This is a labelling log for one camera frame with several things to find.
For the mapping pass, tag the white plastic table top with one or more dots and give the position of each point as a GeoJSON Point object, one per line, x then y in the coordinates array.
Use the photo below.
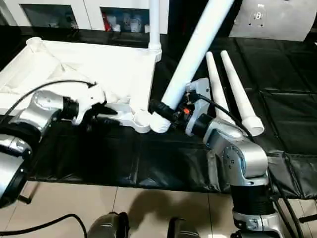
{"type": "Point", "coordinates": [74, 62]}

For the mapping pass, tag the white plastic table leg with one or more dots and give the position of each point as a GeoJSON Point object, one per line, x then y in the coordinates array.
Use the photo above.
{"type": "Point", "coordinates": [215, 81]}
{"type": "Point", "coordinates": [154, 24]}
{"type": "Point", "coordinates": [237, 84]}
{"type": "Point", "coordinates": [198, 44]}

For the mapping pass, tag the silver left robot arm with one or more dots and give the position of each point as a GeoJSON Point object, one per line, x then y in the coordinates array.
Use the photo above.
{"type": "Point", "coordinates": [37, 109]}

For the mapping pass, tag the black box with gold label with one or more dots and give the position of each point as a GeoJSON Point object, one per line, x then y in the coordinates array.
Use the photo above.
{"type": "Point", "coordinates": [178, 15]}

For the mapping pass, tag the black work mat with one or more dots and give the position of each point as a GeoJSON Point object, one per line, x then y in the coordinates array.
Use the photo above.
{"type": "Point", "coordinates": [284, 99]}

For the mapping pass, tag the grey left robot foot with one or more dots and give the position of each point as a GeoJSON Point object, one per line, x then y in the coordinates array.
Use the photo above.
{"type": "Point", "coordinates": [106, 226]}

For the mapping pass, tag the white glass door cabinet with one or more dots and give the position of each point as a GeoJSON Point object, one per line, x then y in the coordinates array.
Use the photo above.
{"type": "Point", "coordinates": [49, 12]}

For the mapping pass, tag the black metal stand bar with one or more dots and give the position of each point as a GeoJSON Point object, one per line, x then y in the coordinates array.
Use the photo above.
{"type": "Point", "coordinates": [308, 218]}

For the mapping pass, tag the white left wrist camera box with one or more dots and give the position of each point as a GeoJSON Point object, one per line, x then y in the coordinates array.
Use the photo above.
{"type": "Point", "coordinates": [91, 95]}

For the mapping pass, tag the black metal table frame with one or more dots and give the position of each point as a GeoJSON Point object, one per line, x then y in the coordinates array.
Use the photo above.
{"type": "Point", "coordinates": [27, 198]}

